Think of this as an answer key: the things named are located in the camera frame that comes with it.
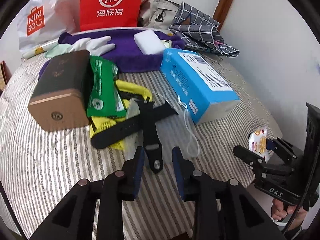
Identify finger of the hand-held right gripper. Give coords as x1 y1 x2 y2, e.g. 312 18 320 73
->
233 145 295 180
265 137 305 167

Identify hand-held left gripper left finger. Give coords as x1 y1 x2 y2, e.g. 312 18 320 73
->
30 146 146 240

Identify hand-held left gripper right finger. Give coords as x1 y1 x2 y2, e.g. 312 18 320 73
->
172 147 285 240

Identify fruit print packet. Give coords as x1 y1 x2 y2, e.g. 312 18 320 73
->
248 127 271 162

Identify black watch band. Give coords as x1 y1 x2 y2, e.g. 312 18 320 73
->
90 100 179 173

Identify yellow mesh bag black straps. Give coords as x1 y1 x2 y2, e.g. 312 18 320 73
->
89 79 153 151

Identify white sponge block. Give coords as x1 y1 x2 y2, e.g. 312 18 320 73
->
134 29 167 55

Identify white glove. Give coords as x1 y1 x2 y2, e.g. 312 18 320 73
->
65 36 116 56

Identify person's right hand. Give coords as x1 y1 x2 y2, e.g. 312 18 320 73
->
271 197 308 227

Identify blue tissue pack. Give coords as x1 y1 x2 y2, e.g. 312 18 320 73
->
160 48 241 125

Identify grey striped mattress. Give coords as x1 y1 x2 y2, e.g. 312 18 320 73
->
0 27 284 240

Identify dark green wipes packet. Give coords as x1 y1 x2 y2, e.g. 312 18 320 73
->
87 56 125 118

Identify purple towel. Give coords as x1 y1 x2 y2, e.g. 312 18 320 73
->
40 29 187 77

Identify dark box with gold base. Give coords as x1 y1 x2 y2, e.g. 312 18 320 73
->
27 50 91 132

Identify grey plaid cloth pink star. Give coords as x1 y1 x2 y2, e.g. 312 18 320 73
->
169 22 240 58

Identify mint green cloth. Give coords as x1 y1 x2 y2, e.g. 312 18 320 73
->
45 44 73 58

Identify grey plaid fabric pouch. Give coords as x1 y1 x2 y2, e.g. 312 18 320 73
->
172 1 220 30

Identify white printed paper roll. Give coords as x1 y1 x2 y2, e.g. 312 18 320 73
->
22 39 63 60

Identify beige canvas bag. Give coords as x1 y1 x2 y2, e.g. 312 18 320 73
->
139 0 184 30

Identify brown book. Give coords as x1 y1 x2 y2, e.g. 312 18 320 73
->
0 60 12 93

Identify red paper shopping bag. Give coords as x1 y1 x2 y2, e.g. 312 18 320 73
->
79 0 146 32

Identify white plastic shopping bag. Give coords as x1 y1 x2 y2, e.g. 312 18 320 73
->
17 0 82 53

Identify brown wooden door frame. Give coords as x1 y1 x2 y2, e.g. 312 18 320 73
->
217 0 242 28

